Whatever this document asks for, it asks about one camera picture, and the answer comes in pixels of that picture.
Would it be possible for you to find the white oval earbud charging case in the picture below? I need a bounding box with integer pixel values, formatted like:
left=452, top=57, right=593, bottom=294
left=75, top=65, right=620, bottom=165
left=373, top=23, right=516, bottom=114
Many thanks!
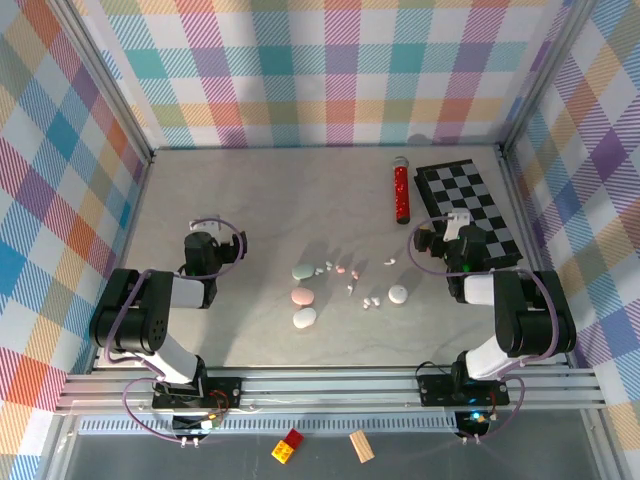
left=292, top=307, right=318, bottom=331

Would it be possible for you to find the black grey folding chessboard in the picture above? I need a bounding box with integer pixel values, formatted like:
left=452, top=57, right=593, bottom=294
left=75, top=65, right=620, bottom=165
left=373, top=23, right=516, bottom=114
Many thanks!
left=413, top=159, right=525, bottom=274

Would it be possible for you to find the red glitter toy microphone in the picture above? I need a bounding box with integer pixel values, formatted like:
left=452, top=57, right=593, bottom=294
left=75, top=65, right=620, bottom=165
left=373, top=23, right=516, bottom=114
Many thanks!
left=391, top=156, right=412, bottom=226

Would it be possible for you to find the yellow and red toy brick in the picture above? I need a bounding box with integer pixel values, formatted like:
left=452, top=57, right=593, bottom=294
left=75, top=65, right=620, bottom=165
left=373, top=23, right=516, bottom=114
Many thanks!
left=271, top=428, right=305, bottom=464

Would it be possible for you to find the wooden block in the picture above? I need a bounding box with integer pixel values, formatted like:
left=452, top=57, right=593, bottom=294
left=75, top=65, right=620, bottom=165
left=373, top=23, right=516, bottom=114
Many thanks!
left=348, top=429, right=376, bottom=464

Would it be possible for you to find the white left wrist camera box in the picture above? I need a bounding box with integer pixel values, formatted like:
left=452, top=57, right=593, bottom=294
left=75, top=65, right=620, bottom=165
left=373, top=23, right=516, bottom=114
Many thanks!
left=188, top=214, right=222, bottom=233

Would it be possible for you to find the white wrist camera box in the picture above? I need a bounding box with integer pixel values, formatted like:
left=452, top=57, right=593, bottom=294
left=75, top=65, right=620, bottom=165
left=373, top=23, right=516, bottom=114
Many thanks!
left=188, top=214, right=222, bottom=233
left=441, top=211, right=472, bottom=242

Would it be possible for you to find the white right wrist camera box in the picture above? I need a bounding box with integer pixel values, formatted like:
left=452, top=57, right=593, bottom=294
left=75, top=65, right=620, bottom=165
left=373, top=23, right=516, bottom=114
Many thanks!
left=441, top=211, right=472, bottom=242

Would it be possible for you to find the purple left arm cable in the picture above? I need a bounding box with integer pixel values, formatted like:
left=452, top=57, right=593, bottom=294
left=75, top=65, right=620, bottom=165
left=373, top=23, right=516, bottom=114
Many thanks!
left=102, top=217, right=250, bottom=445

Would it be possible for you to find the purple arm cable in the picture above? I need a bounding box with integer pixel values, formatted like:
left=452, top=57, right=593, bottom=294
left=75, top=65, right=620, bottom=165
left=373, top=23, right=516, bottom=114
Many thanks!
left=102, top=217, right=250, bottom=445
left=408, top=215, right=559, bottom=445

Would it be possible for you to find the aluminium side rail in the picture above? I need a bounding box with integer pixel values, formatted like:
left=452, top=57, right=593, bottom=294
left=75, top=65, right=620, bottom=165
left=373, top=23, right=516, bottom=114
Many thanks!
left=497, top=147, right=574, bottom=369

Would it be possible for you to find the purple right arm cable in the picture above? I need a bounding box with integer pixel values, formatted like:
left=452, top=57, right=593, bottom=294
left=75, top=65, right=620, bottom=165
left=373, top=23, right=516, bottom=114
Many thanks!
left=408, top=215, right=559, bottom=445

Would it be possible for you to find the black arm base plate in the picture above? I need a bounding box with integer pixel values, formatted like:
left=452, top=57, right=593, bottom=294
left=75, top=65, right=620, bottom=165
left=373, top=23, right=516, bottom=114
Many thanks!
left=417, top=373, right=511, bottom=407
left=152, top=377, right=244, bottom=409

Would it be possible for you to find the small circuit board with wires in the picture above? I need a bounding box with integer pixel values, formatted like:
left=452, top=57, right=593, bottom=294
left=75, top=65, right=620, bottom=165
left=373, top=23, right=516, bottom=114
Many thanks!
left=457, top=408, right=492, bottom=432
left=172, top=412, right=225, bottom=435

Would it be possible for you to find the aluminium frame rail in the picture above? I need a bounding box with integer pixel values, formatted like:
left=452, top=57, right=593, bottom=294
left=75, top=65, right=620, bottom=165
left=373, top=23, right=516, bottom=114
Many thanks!
left=54, top=366, right=606, bottom=416

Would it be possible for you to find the aluminium corner post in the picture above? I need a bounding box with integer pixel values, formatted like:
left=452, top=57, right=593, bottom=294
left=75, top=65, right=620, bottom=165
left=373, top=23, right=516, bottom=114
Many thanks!
left=498, top=0, right=597, bottom=159
left=49, top=0, right=157, bottom=166

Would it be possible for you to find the grey slotted cable duct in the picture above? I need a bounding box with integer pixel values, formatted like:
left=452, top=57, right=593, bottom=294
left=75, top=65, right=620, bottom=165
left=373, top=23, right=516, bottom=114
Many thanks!
left=78, top=417, right=464, bottom=436

